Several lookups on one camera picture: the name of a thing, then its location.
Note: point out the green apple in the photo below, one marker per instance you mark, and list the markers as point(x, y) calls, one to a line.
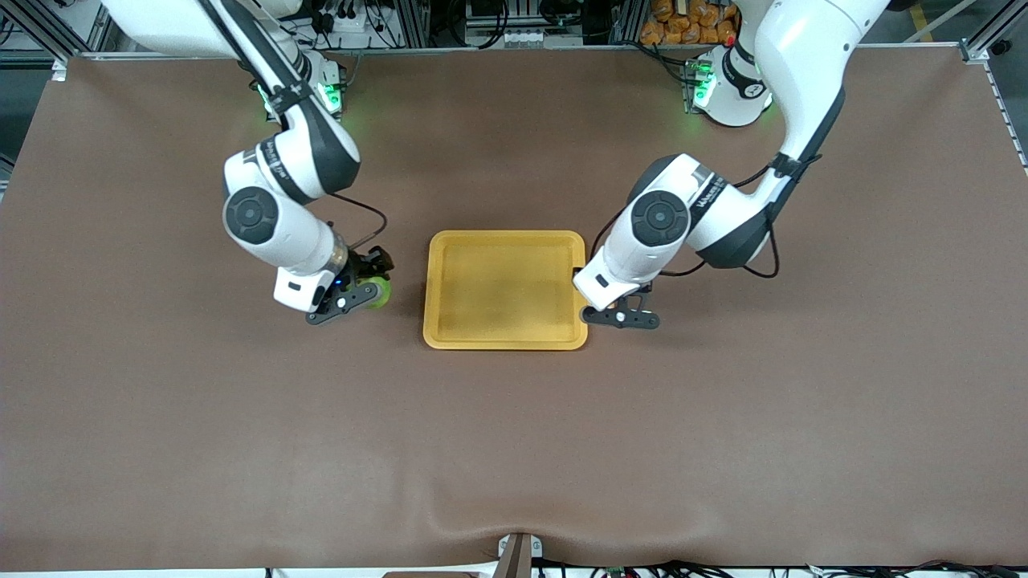
point(383, 295)

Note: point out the yellow plastic tray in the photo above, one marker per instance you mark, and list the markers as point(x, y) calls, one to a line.
point(506, 293)

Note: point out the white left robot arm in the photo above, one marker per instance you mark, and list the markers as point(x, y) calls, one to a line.
point(803, 48)

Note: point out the white power strip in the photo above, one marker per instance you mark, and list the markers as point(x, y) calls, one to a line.
point(353, 24)

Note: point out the aluminium frame rail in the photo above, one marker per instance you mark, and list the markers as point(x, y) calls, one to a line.
point(514, 50)

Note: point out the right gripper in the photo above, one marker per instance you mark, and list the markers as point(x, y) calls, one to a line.
point(374, 262)

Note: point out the aluminium frame post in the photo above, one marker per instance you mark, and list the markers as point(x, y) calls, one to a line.
point(984, 44)
point(56, 32)

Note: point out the bag of orange items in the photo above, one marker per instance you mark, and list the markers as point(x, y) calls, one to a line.
point(683, 28)

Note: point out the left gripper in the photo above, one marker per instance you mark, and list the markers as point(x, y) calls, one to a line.
point(574, 282)

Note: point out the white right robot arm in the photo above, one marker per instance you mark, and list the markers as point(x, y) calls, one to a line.
point(305, 152)

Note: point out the white terminal strip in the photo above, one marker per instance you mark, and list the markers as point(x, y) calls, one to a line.
point(524, 37)

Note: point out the grey metal camera bracket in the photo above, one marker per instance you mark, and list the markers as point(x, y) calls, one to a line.
point(518, 558)

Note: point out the brown table cloth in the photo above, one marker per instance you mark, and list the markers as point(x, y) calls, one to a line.
point(514, 441)

